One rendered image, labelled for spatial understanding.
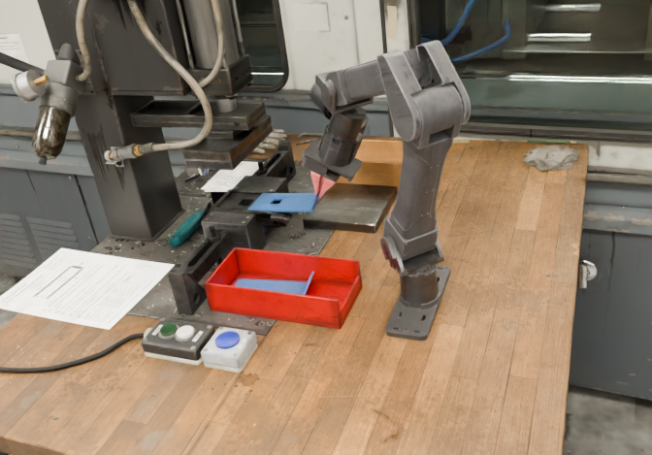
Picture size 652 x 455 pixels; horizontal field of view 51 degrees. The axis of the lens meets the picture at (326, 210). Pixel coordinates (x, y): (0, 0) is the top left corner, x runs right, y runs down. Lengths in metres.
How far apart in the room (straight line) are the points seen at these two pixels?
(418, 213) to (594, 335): 1.13
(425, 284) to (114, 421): 0.53
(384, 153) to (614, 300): 0.78
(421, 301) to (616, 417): 1.24
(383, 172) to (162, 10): 0.60
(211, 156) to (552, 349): 0.67
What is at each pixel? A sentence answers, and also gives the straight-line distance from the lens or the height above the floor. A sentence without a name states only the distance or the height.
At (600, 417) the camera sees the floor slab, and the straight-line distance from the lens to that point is 2.29.
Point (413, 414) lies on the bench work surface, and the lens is 1.00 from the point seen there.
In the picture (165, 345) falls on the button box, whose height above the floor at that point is 0.93.
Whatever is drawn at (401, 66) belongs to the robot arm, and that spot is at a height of 1.33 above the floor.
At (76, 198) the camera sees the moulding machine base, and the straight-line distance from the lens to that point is 2.72.
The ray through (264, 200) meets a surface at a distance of 1.38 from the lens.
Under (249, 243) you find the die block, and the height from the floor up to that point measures 0.94.
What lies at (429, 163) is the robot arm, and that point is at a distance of 0.99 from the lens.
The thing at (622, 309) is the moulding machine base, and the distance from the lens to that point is 2.04.
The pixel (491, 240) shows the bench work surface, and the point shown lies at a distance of 1.35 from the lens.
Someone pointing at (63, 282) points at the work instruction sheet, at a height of 0.90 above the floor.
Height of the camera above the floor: 1.62
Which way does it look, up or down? 29 degrees down
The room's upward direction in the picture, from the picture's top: 8 degrees counter-clockwise
